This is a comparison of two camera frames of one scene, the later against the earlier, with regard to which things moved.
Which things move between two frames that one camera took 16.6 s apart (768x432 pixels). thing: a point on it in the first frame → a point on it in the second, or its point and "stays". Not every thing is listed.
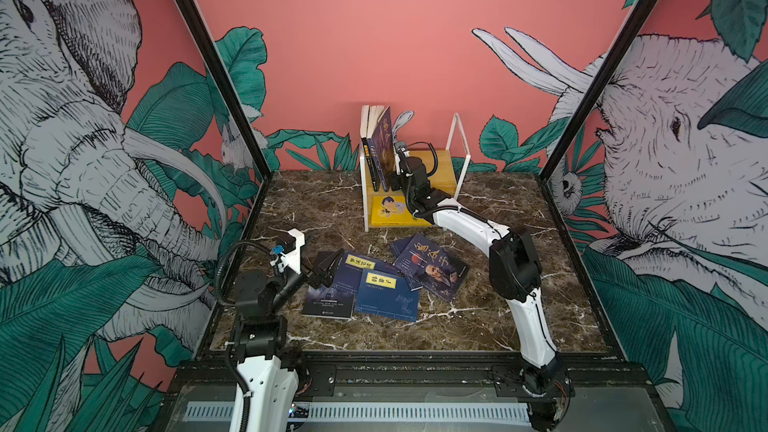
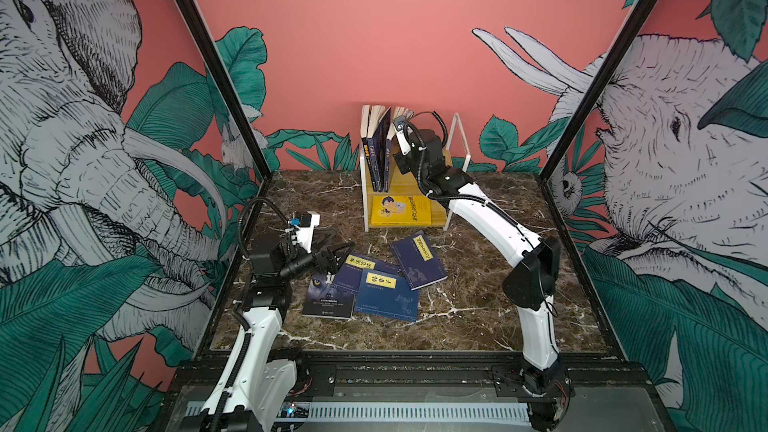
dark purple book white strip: (328, 301) stays
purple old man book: (438, 269) → (397, 114)
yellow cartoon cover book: (394, 210) stays
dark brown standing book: (364, 119) stays
